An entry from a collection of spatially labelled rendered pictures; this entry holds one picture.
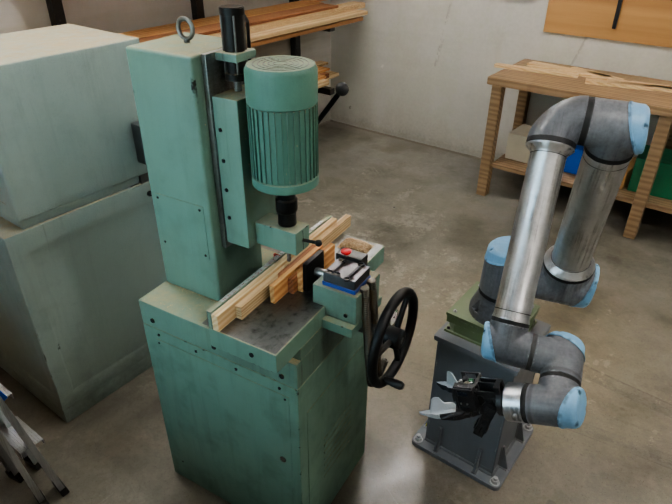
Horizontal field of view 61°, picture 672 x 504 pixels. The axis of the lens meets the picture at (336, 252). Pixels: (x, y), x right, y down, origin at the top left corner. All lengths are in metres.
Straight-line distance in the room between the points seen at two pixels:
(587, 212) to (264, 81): 0.90
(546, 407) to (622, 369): 1.64
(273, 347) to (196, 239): 0.43
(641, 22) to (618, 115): 2.92
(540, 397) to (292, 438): 0.73
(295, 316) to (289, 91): 0.57
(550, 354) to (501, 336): 0.11
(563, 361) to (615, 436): 1.28
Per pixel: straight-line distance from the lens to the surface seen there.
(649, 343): 3.22
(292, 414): 1.68
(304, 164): 1.45
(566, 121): 1.48
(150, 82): 1.59
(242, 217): 1.59
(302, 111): 1.40
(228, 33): 1.49
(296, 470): 1.85
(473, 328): 2.01
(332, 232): 1.83
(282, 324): 1.50
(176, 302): 1.80
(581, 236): 1.73
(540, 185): 1.46
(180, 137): 1.57
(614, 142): 1.51
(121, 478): 2.43
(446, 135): 5.06
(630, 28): 4.42
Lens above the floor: 1.84
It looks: 32 degrees down
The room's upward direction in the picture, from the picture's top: straight up
